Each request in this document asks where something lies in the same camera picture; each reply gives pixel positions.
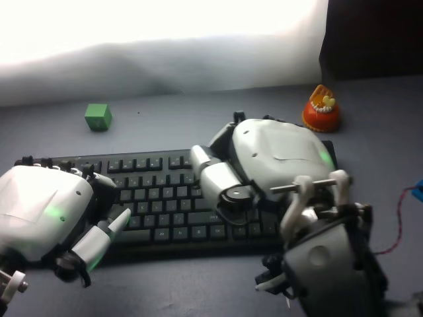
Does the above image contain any grey table cloth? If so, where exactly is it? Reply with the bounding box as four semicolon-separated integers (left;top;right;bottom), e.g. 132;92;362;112
0;77;423;317

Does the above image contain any orange toy cake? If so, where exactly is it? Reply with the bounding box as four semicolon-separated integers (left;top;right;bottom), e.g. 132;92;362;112
301;84;341;133

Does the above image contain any dark panel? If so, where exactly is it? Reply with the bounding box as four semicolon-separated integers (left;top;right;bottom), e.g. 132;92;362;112
319;0;423;82

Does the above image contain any blue square four-hole plate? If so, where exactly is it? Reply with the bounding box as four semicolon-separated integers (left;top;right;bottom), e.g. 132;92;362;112
410;179;423;203

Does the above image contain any green cube block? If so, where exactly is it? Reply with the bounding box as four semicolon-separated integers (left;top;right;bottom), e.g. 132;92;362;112
84;103;113;132

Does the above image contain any red twisted cable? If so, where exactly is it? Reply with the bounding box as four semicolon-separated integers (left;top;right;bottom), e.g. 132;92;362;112
373;186;419;256

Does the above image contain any black computer keyboard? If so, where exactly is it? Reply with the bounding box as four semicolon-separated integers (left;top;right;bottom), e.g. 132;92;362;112
14;140;338;262

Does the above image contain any white sheet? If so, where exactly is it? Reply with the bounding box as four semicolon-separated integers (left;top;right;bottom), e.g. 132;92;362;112
0;0;330;108

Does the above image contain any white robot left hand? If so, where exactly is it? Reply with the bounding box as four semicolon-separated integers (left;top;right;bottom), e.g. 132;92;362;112
0;154;132;289

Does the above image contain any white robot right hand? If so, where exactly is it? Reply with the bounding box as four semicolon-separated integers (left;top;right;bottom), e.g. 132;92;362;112
190;111;335;227

